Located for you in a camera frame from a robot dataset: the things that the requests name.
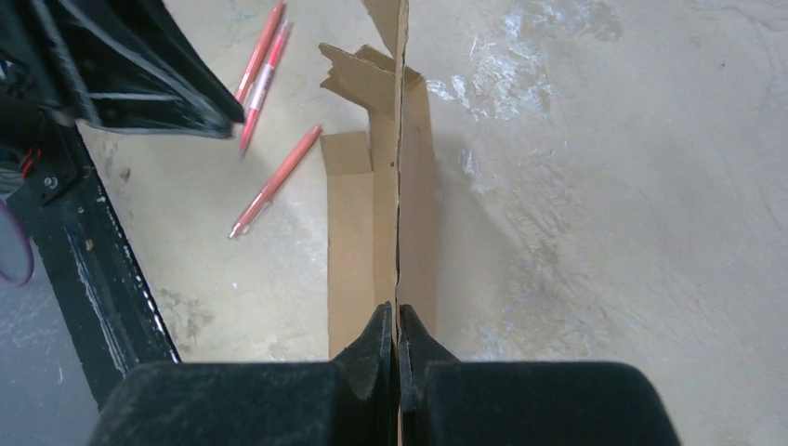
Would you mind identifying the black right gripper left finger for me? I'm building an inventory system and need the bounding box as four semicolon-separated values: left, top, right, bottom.
88;303;394;445

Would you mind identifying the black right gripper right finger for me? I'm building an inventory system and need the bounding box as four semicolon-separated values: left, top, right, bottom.
399;305;680;445

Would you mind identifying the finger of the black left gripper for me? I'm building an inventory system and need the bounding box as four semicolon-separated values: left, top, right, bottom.
24;1;245;139

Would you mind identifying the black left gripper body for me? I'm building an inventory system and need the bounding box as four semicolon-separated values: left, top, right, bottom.
1;1;81;206

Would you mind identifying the brown cardboard box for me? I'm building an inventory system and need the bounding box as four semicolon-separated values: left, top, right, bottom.
320;1;438;445

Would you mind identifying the pink pen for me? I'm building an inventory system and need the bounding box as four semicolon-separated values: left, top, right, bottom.
235;0;285;104

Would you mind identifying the red pen with label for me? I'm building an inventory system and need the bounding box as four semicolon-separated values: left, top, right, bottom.
239;19;291;158

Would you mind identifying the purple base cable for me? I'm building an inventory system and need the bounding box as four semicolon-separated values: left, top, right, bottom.
0;200;35;287

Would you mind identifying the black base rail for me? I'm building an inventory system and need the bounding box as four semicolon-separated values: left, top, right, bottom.
9;124;180;407

